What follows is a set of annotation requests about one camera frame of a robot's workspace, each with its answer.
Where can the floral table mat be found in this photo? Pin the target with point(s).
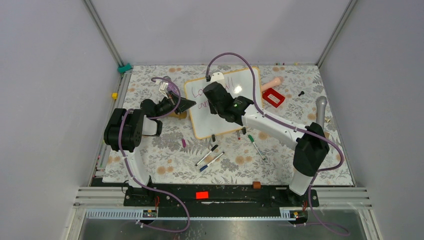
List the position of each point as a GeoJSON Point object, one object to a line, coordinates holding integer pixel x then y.
{"type": "Point", "coordinates": [167, 161]}

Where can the green cap marker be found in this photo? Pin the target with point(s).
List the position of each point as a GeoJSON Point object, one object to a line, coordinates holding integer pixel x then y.
{"type": "Point", "coordinates": [256, 147]}

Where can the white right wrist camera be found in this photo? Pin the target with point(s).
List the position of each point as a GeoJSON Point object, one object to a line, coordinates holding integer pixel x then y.
{"type": "Point", "coordinates": [218, 77]}

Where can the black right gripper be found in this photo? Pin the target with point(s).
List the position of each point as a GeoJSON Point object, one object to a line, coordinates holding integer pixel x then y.
{"type": "Point", "coordinates": [212, 110]}

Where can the silver microphone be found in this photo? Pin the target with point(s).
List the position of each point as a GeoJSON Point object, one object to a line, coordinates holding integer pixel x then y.
{"type": "Point", "coordinates": [321, 104]}

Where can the blue cap whiteboard marker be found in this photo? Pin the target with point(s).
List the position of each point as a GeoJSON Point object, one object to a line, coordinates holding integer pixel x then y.
{"type": "Point", "coordinates": [212, 161]}

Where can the red plastic tray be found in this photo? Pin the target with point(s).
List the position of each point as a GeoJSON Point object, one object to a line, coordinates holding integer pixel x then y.
{"type": "Point", "coordinates": [273, 97]}

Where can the wooden rolling pin handle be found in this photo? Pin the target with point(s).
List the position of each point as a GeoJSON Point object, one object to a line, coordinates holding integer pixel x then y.
{"type": "Point", "coordinates": [180, 116]}

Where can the yellow framed whiteboard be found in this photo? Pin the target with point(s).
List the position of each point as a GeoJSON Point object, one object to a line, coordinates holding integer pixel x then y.
{"type": "Point", "coordinates": [237, 83]}

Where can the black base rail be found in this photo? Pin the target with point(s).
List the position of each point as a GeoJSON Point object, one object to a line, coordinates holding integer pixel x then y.
{"type": "Point", "coordinates": [228, 197]}

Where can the red label sticker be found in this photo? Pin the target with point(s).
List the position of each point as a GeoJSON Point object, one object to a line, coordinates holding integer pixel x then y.
{"type": "Point", "coordinates": [201, 195]}

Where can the orange brown cylinder block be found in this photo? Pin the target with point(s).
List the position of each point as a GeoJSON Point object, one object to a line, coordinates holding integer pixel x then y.
{"type": "Point", "coordinates": [256, 185]}

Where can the purple glitter microphone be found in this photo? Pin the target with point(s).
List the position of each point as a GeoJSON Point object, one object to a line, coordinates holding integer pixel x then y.
{"type": "Point", "coordinates": [171, 86]}

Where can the white cable duct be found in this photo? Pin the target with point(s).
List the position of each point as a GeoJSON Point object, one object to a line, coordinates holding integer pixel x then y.
{"type": "Point", "coordinates": [209, 213]}

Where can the teal corner clamp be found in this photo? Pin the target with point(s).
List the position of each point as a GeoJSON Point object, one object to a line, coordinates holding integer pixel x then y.
{"type": "Point", "coordinates": [124, 68]}

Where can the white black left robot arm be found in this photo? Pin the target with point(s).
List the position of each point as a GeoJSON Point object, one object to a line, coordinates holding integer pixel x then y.
{"type": "Point", "coordinates": [126, 127]}

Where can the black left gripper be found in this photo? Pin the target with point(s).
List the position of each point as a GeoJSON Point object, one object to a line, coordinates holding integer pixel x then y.
{"type": "Point", "coordinates": [184, 103]}

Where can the black cap whiteboard marker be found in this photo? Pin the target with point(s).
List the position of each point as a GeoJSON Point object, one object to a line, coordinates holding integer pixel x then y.
{"type": "Point", "coordinates": [207, 154]}

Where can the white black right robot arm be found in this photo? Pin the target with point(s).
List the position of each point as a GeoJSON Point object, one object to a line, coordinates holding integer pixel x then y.
{"type": "Point", "coordinates": [308, 141]}

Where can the yellow small cube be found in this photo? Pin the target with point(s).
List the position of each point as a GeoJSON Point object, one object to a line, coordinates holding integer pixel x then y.
{"type": "Point", "coordinates": [114, 96]}

